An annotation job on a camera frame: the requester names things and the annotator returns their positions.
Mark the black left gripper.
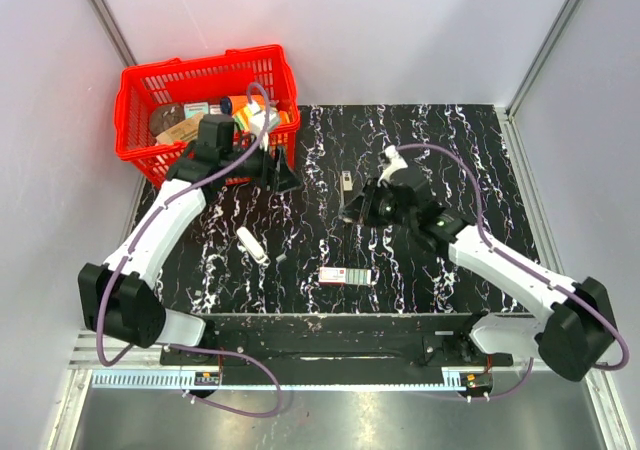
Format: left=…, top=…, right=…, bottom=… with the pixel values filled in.
left=222, top=134, right=303, bottom=196

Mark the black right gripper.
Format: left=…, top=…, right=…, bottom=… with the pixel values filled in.
left=339, top=178, right=416, bottom=231

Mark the white stapler top cover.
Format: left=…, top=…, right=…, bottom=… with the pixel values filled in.
left=236, top=226, right=270, bottom=265

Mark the red white staple box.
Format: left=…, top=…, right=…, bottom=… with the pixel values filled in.
left=318, top=267, right=372, bottom=286

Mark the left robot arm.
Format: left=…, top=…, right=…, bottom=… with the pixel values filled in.
left=78, top=109, right=300, bottom=366

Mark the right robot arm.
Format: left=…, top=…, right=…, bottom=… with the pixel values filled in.
left=339, top=169, right=617, bottom=382

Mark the yellow green box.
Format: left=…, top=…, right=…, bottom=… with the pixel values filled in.
left=232, top=103, right=281, bottom=133

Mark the orange blue-capped bottle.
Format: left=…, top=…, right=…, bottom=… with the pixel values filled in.
left=219, top=95, right=265, bottom=116

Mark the brown cardboard package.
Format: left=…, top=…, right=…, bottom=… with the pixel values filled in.
left=156, top=114, right=206, bottom=145

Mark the teal label small box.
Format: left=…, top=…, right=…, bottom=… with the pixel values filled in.
left=183, top=102, right=210, bottom=119

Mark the dark round pouch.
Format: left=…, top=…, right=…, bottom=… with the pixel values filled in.
left=149, top=103, right=185, bottom=137

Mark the red plastic basket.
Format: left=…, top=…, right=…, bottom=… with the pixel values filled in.
left=114, top=44, right=302, bottom=190

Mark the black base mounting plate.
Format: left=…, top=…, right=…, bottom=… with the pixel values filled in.
left=160, top=314, right=513, bottom=390

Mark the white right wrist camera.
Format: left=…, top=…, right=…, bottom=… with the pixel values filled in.
left=378, top=145, right=408, bottom=184

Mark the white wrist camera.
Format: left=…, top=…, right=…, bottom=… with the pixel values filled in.
left=378, top=145, right=408, bottom=184
left=249, top=107, right=280, bottom=138

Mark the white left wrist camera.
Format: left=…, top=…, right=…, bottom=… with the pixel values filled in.
left=249, top=107, right=280, bottom=138

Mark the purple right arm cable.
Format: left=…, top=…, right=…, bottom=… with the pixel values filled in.
left=394, top=143, right=630, bottom=401

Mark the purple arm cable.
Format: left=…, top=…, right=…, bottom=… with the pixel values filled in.
left=394, top=143, right=630, bottom=401
left=94, top=82, right=284, bottom=417

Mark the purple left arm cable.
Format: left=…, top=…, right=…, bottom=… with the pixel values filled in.
left=94, top=82, right=284, bottom=417

